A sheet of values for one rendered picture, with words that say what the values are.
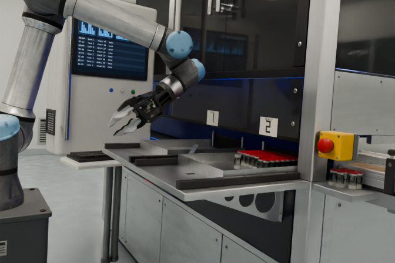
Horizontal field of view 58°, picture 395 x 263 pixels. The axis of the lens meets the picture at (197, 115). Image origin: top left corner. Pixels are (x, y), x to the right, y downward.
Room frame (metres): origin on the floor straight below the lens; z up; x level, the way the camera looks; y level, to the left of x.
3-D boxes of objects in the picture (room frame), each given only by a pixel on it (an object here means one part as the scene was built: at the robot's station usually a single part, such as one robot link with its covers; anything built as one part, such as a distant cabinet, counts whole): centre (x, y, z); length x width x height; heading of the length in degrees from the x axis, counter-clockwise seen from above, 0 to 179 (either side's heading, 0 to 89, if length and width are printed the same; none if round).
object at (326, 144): (0.94, -0.35, 0.99); 0.04 x 0.04 x 0.04; 30
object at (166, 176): (1.23, -0.01, 0.87); 0.70 x 0.48 x 0.02; 30
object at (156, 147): (1.41, 0.01, 0.90); 0.34 x 0.26 x 0.04; 120
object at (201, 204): (1.91, 0.20, 0.73); 1.98 x 0.01 x 0.25; 30
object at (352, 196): (0.97, -0.43, 0.87); 0.14 x 0.13 x 0.02; 120
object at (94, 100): (1.80, 0.49, 1.19); 0.50 x 0.19 x 0.78; 131
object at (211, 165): (1.12, -0.16, 0.90); 0.34 x 0.26 x 0.04; 120
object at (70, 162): (1.65, 0.39, 0.79); 0.45 x 0.28 x 0.03; 131
